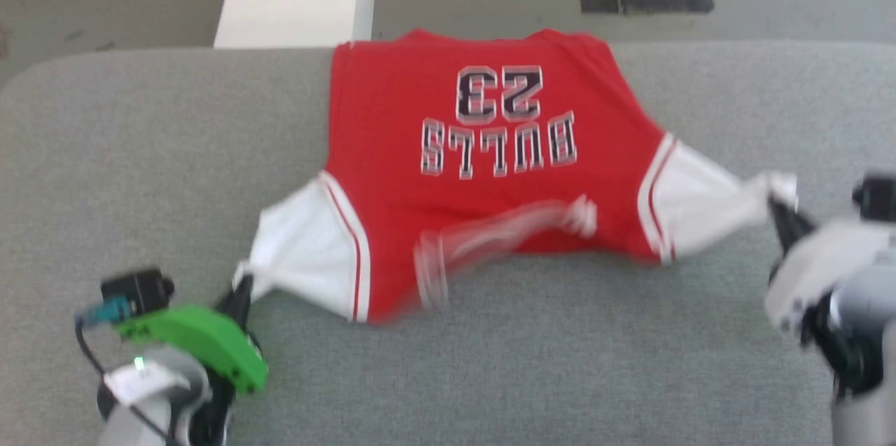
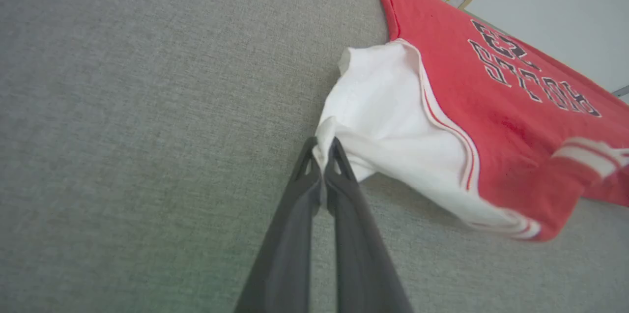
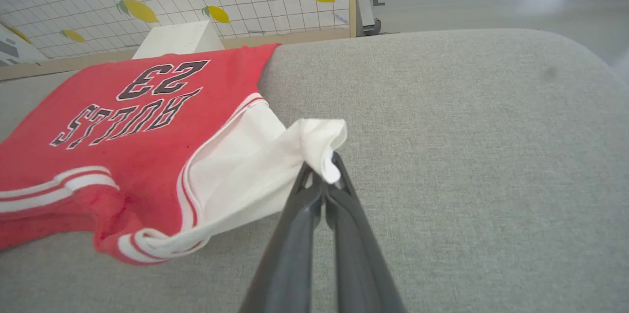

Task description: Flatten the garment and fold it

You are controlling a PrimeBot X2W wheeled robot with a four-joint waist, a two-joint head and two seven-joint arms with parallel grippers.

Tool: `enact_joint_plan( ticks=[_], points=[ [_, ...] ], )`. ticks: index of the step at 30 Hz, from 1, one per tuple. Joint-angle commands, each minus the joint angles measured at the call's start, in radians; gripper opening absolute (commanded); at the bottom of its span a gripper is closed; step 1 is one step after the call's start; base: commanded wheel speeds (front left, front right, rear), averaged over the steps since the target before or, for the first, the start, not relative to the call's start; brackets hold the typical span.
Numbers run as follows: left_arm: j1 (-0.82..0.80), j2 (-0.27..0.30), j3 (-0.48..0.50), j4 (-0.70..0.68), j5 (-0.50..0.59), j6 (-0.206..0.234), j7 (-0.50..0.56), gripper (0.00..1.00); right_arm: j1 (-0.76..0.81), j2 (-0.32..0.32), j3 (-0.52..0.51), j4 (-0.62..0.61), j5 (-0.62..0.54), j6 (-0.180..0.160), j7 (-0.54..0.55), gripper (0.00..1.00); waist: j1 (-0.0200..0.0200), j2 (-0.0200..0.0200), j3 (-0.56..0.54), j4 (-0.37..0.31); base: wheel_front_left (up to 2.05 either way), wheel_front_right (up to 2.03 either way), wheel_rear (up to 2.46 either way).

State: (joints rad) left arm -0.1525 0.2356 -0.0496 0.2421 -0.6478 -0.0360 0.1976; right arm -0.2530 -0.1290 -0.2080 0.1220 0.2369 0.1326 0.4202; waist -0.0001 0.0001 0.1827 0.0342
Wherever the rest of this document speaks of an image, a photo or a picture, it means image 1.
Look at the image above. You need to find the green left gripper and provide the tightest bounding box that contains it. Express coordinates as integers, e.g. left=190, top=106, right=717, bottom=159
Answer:
left=115, top=274, right=270, bottom=395

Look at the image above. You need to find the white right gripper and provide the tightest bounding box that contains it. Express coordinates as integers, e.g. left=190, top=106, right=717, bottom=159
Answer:
left=764, top=195, right=895, bottom=332

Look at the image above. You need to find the red and white Bulls jersey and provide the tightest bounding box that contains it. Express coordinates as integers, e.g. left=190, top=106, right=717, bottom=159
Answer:
left=234, top=28, right=799, bottom=326

